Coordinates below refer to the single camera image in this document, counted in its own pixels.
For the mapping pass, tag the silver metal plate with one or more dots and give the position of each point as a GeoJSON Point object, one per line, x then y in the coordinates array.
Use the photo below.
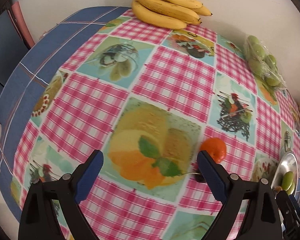
{"type": "Point", "coordinates": [287, 164]}

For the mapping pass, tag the yellow banana bunch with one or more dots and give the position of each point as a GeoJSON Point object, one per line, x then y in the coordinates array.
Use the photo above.
{"type": "Point", "coordinates": [170, 14]}

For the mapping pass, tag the plastic pack green jujubes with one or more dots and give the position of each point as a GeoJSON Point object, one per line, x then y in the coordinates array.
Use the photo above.
{"type": "Point", "coordinates": [262, 63]}

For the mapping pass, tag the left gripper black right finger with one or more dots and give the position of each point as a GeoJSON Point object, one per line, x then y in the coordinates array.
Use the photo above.
{"type": "Point", "coordinates": [261, 218]}

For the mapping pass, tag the pink chair back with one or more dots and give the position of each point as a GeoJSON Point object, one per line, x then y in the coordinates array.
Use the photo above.
{"type": "Point", "coordinates": [21, 24]}

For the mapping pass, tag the green jujube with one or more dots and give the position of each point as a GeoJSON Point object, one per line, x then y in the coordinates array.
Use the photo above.
{"type": "Point", "coordinates": [291, 188]}

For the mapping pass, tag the large green jujube fruit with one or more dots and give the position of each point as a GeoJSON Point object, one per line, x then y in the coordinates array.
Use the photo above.
{"type": "Point", "coordinates": [287, 180]}

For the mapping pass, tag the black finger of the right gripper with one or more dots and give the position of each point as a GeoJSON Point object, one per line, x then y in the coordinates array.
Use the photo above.
{"type": "Point", "coordinates": [290, 211]}

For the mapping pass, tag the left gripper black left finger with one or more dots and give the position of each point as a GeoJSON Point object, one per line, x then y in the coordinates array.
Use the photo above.
{"type": "Point", "coordinates": [39, 219]}

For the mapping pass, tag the blue plaid undercloth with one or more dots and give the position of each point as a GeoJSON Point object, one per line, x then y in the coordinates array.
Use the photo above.
{"type": "Point", "coordinates": [30, 78]}

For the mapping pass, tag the pink checkered fruit tablecloth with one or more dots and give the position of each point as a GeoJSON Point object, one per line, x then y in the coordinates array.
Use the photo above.
{"type": "Point", "coordinates": [148, 98]}

